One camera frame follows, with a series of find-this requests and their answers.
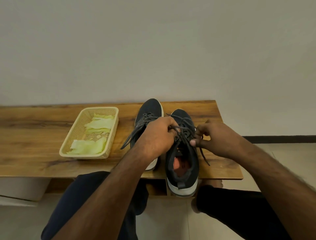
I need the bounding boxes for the person's left hand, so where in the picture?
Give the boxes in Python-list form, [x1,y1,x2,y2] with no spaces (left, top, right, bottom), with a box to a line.
[134,116,179,161]

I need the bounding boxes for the person's right hand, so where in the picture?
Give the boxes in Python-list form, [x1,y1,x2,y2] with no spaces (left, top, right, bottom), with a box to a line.
[189,120,248,160]

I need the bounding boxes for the grey shoelace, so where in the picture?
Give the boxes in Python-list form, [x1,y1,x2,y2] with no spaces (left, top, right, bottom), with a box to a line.
[166,113,210,166]
[120,112,158,150]

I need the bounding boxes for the dark sneaker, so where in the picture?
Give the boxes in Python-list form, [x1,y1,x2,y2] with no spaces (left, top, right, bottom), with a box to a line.
[134,98,164,171]
[165,108,200,197]

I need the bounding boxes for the person's right forearm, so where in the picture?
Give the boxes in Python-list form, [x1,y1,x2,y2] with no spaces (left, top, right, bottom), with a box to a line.
[236,143,316,240]

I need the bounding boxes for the person's left forearm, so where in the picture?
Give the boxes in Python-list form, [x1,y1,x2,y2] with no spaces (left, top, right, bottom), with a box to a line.
[52,151,158,240]

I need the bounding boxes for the dark baseboard strip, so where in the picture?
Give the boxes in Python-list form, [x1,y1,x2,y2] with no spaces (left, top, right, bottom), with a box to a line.
[243,135,316,144]

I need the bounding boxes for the cream plastic mesh basket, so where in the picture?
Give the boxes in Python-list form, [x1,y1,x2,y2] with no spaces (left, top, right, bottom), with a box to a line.
[59,106,119,160]

